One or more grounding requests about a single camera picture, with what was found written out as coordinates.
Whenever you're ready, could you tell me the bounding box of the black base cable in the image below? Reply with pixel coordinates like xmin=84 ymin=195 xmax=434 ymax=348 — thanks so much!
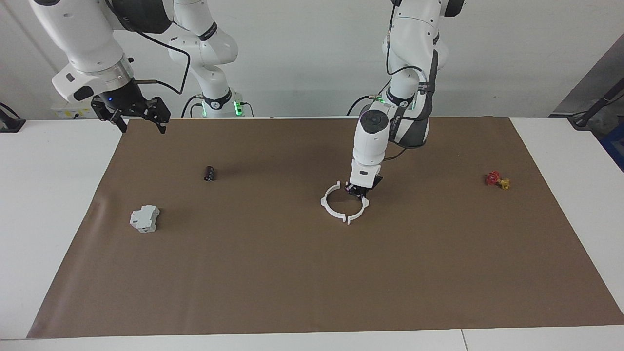
xmin=347 ymin=93 xmax=381 ymax=117
xmin=181 ymin=95 xmax=203 ymax=118

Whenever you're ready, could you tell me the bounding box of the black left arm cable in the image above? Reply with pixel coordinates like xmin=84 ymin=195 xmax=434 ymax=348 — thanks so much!
xmin=384 ymin=0 xmax=439 ymax=161

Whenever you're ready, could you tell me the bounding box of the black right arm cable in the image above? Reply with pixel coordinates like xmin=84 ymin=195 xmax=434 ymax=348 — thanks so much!
xmin=105 ymin=0 xmax=192 ymax=96

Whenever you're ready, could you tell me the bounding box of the black tripod stand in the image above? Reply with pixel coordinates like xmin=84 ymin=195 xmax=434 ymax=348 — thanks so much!
xmin=568 ymin=78 xmax=624 ymax=130

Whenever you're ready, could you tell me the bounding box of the white circuit breaker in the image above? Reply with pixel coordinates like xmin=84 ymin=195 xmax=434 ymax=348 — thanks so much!
xmin=129 ymin=205 xmax=160 ymax=233

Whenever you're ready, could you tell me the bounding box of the white wall socket box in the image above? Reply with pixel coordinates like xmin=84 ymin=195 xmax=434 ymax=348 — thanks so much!
xmin=51 ymin=105 xmax=98 ymax=119

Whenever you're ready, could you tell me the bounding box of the brown paper mat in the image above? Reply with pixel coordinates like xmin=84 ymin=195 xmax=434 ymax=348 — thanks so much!
xmin=27 ymin=117 xmax=624 ymax=339

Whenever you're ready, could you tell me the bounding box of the white half-ring pipe clamp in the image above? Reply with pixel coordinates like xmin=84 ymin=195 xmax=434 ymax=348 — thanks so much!
xmin=320 ymin=180 xmax=348 ymax=218
xmin=345 ymin=193 xmax=370 ymax=225

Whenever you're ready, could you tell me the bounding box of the red-handled brass valve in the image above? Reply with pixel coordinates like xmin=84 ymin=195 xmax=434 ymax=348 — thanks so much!
xmin=485 ymin=171 xmax=511 ymax=191

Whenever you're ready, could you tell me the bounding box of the black clamp mount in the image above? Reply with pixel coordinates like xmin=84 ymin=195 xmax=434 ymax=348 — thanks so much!
xmin=0 ymin=102 xmax=26 ymax=133

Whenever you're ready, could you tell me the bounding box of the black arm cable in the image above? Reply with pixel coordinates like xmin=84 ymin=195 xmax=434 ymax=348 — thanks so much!
xmin=105 ymin=0 xmax=192 ymax=96
xmin=384 ymin=0 xmax=439 ymax=161

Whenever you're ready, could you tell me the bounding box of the blue crate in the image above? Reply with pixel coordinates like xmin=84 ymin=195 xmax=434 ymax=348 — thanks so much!
xmin=601 ymin=122 xmax=624 ymax=171

